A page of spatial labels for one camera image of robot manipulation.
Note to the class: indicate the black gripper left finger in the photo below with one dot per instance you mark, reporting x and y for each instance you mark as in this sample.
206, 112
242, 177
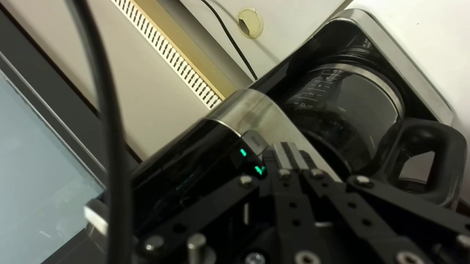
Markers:
286, 215

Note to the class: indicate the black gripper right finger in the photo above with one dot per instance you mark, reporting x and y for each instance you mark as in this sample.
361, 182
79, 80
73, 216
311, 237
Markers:
371, 215

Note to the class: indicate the black steel coffee machine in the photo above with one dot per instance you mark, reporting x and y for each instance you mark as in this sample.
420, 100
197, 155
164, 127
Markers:
195, 156

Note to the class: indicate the white perforated strip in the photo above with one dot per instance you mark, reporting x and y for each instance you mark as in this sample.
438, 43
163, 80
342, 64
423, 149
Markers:
170, 53

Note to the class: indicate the grey framed window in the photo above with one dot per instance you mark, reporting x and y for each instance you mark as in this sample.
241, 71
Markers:
34, 162

